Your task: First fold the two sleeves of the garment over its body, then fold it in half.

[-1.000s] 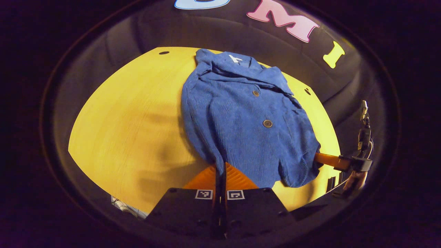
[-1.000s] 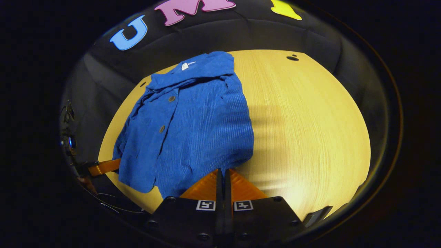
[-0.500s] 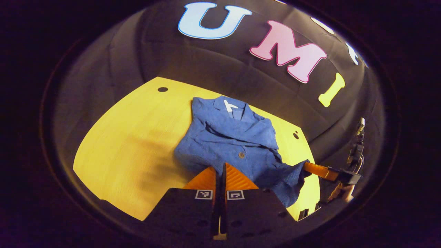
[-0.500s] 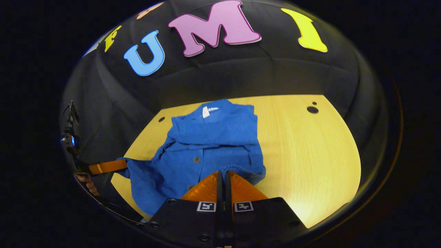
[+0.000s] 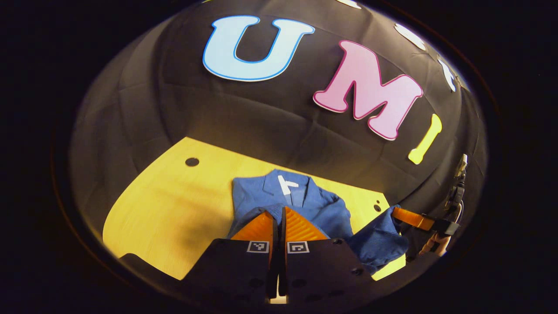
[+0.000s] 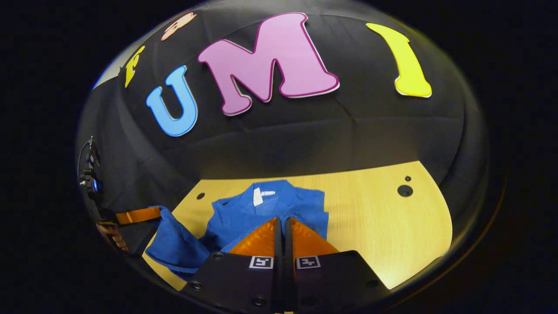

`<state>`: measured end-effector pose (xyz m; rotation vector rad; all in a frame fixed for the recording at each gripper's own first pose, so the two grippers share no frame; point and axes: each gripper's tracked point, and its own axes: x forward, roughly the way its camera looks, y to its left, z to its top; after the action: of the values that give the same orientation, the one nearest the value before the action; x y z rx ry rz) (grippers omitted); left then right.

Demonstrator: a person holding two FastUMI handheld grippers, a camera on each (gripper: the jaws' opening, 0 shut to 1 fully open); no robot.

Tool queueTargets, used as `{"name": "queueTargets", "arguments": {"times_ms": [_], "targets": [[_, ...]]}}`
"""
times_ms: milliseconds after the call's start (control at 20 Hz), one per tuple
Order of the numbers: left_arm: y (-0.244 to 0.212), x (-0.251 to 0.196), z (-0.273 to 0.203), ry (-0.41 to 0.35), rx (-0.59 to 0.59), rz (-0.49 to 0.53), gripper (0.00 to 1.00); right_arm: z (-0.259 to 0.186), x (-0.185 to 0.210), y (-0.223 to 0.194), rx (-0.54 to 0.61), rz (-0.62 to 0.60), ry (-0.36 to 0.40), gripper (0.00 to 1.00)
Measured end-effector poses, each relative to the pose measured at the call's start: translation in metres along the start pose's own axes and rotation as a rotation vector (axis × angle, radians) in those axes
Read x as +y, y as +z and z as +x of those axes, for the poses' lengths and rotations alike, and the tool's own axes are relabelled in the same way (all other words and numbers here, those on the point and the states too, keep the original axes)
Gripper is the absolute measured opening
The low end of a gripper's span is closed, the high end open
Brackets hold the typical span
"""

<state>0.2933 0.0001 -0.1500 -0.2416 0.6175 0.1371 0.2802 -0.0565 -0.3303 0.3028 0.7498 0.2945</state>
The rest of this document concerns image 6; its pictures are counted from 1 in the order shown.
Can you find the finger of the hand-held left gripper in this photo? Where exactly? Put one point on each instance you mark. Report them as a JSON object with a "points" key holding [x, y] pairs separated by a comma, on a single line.
{"points": [[139, 215]]}

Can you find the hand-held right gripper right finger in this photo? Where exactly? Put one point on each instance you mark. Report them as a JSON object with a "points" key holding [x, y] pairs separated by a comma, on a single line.
{"points": [[289, 261]]}

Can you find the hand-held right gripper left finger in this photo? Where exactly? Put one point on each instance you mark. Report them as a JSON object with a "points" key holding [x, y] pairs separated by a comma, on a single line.
{"points": [[277, 244]]}

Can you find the blue jacket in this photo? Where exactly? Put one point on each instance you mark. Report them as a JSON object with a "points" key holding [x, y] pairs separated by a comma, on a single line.
{"points": [[244, 213]]}

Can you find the large round black table grommet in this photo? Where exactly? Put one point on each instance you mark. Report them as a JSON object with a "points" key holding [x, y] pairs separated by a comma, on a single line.
{"points": [[405, 190]]}

